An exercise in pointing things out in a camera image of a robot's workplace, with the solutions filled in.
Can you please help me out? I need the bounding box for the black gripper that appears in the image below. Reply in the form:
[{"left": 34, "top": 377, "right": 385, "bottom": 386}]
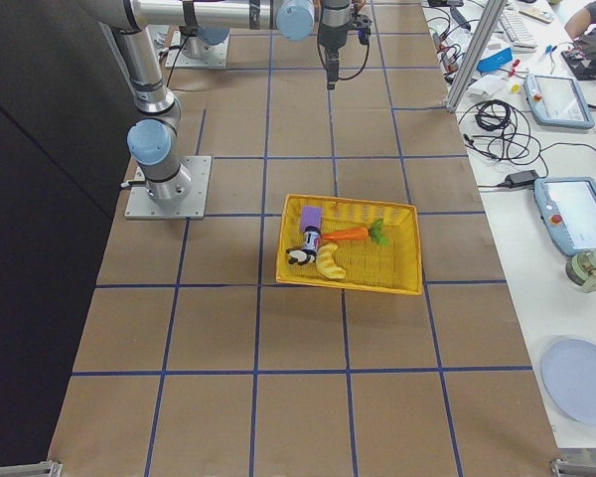
[{"left": 318, "top": 0, "right": 351, "bottom": 89}]

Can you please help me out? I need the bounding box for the small printed can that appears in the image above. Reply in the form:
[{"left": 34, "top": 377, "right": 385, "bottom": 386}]
[{"left": 302, "top": 226, "right": 321, "bottom": 254}]

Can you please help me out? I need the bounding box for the panda toy figure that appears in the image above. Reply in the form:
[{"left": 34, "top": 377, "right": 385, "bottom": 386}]
[{"left": 285, "top": 248, "right": 317, "bottom": 266}]

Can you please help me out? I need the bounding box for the aluminium frame post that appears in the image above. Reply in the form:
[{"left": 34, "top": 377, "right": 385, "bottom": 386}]
[{"left": 445, "top": 0, "right": 506, "bottom": 113}]

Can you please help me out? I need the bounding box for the white keyboard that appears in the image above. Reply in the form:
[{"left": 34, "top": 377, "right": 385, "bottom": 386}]
[{"left": 499, "top": 10, "right": 537, "bottom": 52}]

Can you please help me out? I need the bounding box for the glass jar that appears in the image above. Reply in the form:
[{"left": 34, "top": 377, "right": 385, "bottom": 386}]
[{"left": 565, "top": 248, "right": 596, "bottom": 292}]

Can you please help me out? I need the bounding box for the yellow wicker basket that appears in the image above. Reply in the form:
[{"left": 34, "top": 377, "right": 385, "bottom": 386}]
[{"left": 276, "top": 194, "right": 422, "bottom": 295}]

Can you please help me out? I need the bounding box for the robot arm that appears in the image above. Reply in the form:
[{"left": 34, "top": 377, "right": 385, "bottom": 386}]
[
  {"left": 80, "top": 1, "right": 362, "bottom": 90},
  {"left": 100, "top": 24, "right": 192, "bottom": 204}
]

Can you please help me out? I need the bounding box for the grey teach pendant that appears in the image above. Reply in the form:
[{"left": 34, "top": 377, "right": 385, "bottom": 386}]
[
  {"left": 523, "top": 74, "right": 595, "bottom": 130},
  {"left": 533, "top": 177, "right": 596, "bottom": 256}
]

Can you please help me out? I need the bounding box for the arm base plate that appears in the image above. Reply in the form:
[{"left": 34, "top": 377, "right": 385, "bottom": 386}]
[
  {"left": 165, "top": 28, "right": 229, "bottom": 70},
  {"left": 124, "top": 156, "right": 213, "bottom": 220}
]

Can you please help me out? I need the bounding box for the light blue plate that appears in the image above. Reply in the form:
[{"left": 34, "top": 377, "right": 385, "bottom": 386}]
[{"left": 540, "top": 339, "right": 596, "bottom": 427}]

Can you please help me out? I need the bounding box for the black cable bundle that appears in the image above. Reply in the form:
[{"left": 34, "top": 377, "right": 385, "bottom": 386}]
[{"left": 464, "top": 98, "right": 547, "bottom": 165}]

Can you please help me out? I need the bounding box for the toy croissant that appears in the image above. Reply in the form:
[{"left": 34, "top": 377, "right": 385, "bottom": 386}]
[{"left": 316, "top": 242, "right": 347, "bottom": 279}]

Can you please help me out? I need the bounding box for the purple cube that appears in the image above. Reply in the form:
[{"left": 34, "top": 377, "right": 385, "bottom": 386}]
[{"left": 299, "top": 206, "right": 322, "bottom": 233}]

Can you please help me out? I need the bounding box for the orange toy carrot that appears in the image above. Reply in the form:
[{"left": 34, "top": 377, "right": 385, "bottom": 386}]
[{"left": 321, "top": 219, "right": 388, "bottom": 246}]

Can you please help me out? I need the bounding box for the blue box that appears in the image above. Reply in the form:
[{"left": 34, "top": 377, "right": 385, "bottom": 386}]
[{"left": 476, "top": 47, "right": 513, "bottom": 74}]

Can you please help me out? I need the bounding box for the black power adapter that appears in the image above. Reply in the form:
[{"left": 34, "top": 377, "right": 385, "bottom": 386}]
[{"left": 504, "top": 169, "right": 540, "bottom": 189}]

